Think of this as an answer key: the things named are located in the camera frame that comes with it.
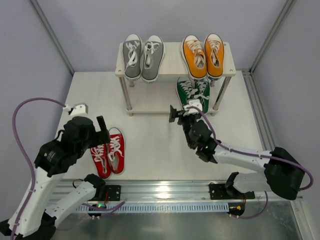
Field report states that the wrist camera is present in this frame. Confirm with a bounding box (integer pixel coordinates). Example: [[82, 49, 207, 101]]
[[182, 99, 203, 117], [62, 103, 89, 117]]

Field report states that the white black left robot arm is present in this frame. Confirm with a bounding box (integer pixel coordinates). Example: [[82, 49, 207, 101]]
[[0, 116, 110, 240]]

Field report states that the white slotted cable duct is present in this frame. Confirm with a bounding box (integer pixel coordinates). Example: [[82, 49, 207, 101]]
[[74, 201, 230, 214]]

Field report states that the white wooden shoe shelf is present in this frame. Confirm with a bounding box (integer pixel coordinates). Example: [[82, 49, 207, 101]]
[[115, 41, 236, 116]]

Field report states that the grey sneaker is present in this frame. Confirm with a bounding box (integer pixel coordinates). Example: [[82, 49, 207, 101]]
[[141, 35, 165, 83], [122, 34, 142, 81]]

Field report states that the green sneaker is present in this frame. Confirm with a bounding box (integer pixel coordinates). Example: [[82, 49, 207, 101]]
[[176, 76, 198, 108], [194, 79, 210, 114]]

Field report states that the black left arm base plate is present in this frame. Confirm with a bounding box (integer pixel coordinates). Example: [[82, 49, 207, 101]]
[[89, 185, 122, 202]]

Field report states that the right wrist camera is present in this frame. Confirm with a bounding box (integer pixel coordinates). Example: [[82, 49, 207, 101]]
[[182, 99, 203, 117]]

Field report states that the aluminium mounting rail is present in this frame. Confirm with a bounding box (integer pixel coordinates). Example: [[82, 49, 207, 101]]
[[49, 179, 288, 204]]

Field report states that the orange sneaker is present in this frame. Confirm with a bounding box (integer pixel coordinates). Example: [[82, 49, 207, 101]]
[[204, 33, 225, 80], [181, 35, 207, 81]]

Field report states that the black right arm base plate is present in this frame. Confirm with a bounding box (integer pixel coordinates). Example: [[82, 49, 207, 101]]
[[208, 182, 256, 200]]

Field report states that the red sneaker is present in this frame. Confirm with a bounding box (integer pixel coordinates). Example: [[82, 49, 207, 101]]
[[90, 144, 112, 179], [107, 127, 126, 174]]

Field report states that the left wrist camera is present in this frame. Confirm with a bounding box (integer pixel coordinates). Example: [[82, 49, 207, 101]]
[[62, 103, 89, 117]]

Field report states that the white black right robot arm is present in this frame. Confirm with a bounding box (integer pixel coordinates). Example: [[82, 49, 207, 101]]
[[169, 105, 307, 201]]

